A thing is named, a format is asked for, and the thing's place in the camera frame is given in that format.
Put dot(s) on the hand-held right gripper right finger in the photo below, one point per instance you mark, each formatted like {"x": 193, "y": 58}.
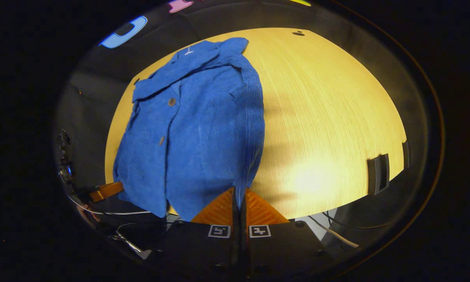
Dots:
{"x": 245, "y": 239}

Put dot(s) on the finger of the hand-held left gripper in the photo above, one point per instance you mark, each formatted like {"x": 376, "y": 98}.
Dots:
{"x": 107, "y": 191}

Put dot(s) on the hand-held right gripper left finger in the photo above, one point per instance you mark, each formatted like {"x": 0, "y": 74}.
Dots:
{"x": 234, "y": 239}

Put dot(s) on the blue button-up shirt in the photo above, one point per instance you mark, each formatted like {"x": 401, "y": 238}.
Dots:
{"x": 203, "y": 129}

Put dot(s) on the black table edge bracket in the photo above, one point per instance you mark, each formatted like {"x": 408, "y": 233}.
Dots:
{"x": 378, "y": 174}
{"x": 406, "y": 154}

